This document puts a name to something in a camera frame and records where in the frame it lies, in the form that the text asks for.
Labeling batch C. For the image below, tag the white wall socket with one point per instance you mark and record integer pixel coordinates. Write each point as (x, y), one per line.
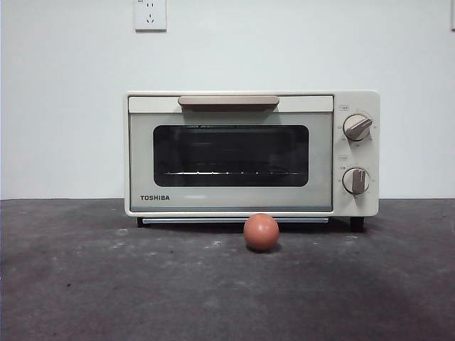
(150, 16)

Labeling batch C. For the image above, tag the beige timer dial knob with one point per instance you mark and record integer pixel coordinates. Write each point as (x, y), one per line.
(356, 181)

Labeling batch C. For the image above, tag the cream Toshiba toaster oven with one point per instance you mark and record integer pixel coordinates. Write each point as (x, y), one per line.
(357, 103)

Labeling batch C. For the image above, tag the black oven foot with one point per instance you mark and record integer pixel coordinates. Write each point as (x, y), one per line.
(139, 222)
(357, 223)

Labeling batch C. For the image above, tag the beige temperature dial knob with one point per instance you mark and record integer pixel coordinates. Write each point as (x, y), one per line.
(357, 127)

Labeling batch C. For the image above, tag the brown egg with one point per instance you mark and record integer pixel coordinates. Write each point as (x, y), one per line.
(261, 232)

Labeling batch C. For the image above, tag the glass oven door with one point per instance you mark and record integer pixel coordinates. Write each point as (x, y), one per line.
(142, 160)

